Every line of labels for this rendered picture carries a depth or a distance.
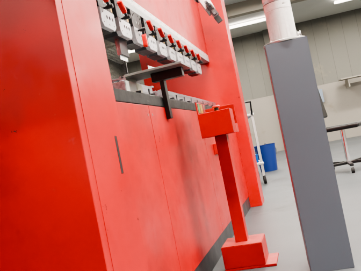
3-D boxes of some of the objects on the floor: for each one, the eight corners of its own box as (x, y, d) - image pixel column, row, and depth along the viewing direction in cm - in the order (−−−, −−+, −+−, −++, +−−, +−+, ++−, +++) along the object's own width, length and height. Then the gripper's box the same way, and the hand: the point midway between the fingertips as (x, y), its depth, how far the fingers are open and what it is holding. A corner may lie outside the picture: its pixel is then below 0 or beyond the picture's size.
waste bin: (258, 171, 786) (253, 144, 788) (280, 167, 780) (274, 140, 781) (258, 173, 748) (252, 144, 750) (280, 169, 742) (274, 140, 743)
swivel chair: (367, 163, 582) (350, 80, 584) (389, 166, 515) (369, 72, 518) (314, 173, 584) (297, 91, 587) (329, 178, 518) (309, 84, 520)
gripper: (201, -16, 248) (220, 8, 244) (209, -3, 265) (227, 20, 260) (190, -7, 250) (209, 17, 245) (199, 6, 266) (216, 28, 261)
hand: (217, 17), depth 253 cm, fingers open, 8 cm apart
